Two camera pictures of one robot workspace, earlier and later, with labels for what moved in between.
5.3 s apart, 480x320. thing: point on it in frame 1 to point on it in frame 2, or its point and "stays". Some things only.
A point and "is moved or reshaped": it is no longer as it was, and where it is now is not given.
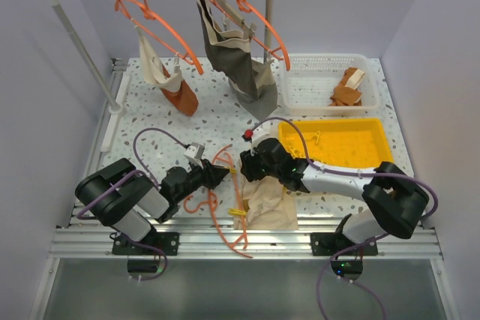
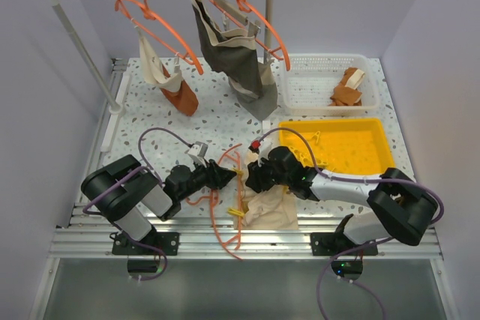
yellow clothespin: x=236 y=211 stays
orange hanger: x=213 y=206 is moved or reshaped
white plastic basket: x=311 y=77 stays
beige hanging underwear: x=152 y=71 stays
